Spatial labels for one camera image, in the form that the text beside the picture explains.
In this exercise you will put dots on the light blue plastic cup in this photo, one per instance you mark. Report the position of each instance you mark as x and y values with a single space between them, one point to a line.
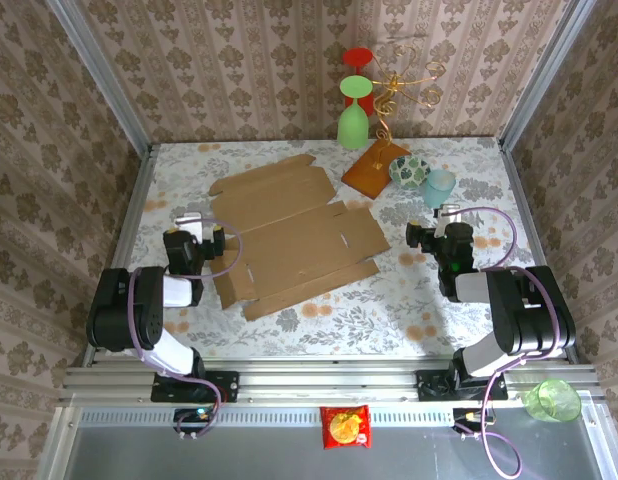
439 190

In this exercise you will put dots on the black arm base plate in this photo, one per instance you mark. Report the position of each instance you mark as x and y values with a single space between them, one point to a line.
431 387
224 387

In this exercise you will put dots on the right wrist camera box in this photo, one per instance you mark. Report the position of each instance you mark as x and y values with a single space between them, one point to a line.
446 215

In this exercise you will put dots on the aluminium frame cross rail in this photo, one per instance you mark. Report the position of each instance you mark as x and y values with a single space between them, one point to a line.
314 380

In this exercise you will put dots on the small black circuit board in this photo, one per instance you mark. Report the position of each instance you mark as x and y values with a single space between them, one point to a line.
469 417
194 417

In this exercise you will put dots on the green plastic goblet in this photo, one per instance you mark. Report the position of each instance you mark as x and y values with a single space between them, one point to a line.
353 127

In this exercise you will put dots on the aluminium table side rail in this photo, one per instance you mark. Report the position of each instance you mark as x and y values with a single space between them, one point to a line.
519 200
134 210

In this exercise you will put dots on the transparent green plastic cup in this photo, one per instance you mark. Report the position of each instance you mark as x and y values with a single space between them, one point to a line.
554 400

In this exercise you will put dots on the red snack packet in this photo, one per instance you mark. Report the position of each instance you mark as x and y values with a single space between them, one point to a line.
345 427

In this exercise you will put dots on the grey metal sheet tray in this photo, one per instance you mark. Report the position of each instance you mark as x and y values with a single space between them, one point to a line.
239 455

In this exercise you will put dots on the floral table cover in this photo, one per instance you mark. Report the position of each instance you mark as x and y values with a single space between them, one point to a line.
339 330

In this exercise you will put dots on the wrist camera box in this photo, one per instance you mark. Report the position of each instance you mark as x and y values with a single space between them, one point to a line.
189 222
446 215

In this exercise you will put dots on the leaf patterned bowl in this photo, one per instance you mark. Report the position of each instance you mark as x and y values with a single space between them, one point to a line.
408 170

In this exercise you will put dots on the red plastic goblet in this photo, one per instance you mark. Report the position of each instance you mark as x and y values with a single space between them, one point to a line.
358 55

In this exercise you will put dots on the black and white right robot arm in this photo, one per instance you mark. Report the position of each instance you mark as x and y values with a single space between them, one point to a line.
529 320

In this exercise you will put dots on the aluminium frame upright post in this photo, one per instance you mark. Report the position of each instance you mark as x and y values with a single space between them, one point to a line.
544 75
99 75

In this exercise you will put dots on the brown cardboard paper box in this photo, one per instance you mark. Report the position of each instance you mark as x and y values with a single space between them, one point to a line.
289 240

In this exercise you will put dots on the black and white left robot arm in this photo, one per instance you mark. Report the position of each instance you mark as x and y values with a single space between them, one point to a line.
149 320

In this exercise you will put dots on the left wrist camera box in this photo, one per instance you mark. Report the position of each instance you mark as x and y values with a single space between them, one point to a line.
189 222

